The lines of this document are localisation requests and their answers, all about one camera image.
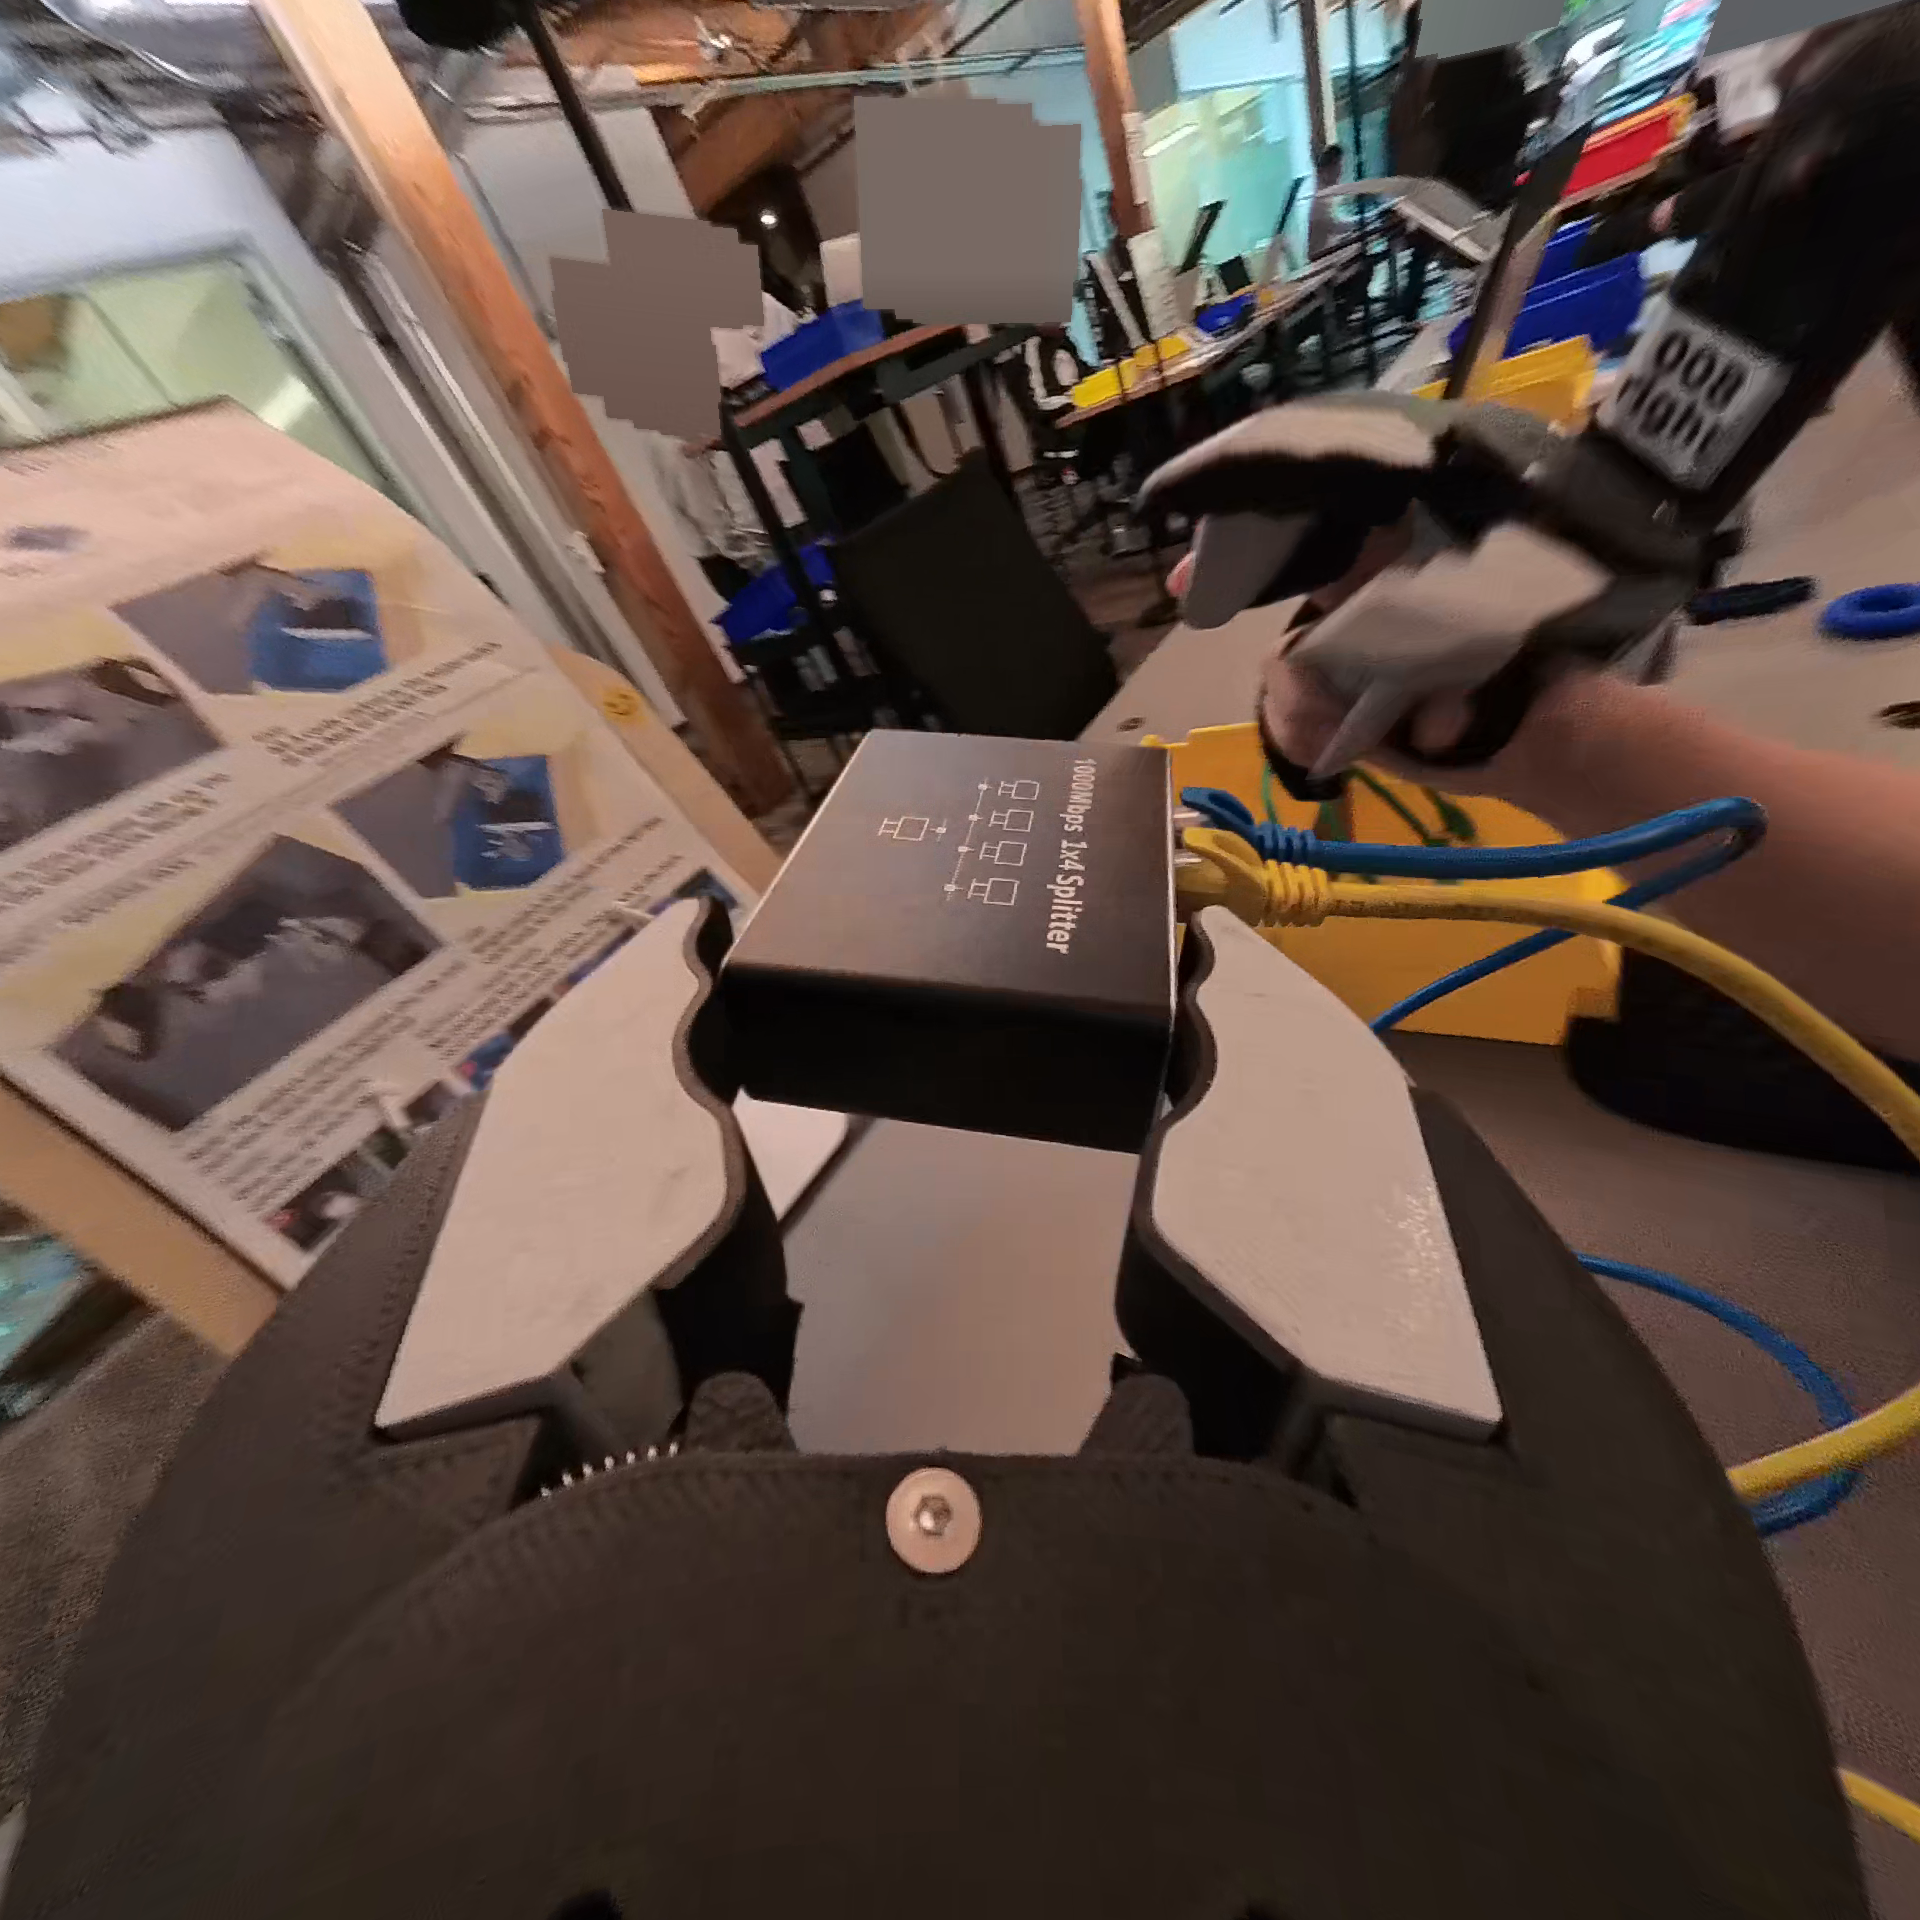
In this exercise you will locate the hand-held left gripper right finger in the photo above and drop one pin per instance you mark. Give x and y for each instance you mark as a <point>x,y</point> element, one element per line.
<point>1321,1200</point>

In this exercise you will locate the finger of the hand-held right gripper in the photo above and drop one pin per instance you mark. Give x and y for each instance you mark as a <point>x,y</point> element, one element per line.
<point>1500,595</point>
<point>1321,435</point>

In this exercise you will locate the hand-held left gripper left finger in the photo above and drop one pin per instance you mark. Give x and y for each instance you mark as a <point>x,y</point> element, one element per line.
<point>585,1156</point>

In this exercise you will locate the yellow plastic bin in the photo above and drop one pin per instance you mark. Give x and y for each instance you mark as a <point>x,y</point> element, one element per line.
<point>1500,1004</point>

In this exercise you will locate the black ethernet splitter box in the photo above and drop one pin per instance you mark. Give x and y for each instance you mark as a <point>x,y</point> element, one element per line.
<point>931,932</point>

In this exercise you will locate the person's right forearm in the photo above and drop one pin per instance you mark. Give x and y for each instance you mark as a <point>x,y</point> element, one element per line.
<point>1844,871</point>

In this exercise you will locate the person's right hand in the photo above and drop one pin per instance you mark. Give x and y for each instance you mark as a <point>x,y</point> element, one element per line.
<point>1305,713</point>

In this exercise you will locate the small yellow storage bin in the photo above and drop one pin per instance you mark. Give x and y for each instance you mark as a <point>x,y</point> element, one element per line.
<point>1545,383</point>

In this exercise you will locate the blue storage bin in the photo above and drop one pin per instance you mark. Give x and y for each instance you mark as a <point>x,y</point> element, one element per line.
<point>772,601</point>
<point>1589,302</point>
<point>824,354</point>

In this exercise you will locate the printed instruction sheet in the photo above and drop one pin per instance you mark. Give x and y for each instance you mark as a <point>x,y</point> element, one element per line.
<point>300,899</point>

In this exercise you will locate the black office chair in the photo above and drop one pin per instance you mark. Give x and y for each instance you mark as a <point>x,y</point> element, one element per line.
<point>976,601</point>

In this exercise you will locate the yellow smiley sticker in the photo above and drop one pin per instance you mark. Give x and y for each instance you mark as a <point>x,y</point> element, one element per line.
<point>618,704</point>

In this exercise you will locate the instruction sheet on wooden board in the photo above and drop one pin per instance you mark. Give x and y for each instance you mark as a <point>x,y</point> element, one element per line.
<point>90,1200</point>

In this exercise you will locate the wooden post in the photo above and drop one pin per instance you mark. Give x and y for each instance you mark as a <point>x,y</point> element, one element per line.
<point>525,376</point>

